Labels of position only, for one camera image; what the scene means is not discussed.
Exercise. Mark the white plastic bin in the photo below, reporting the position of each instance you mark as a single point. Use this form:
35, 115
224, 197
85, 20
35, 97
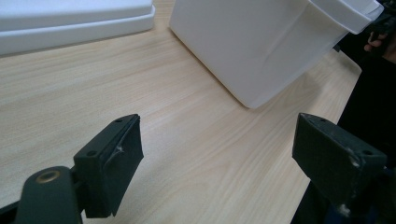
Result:
249, 46

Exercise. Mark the white plastic lid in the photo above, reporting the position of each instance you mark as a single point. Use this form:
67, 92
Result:
68, 25

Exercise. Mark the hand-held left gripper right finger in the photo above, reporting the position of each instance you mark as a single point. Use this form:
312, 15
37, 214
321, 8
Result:
333, 158

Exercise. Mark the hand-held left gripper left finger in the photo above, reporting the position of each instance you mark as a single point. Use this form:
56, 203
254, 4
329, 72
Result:
109, 168

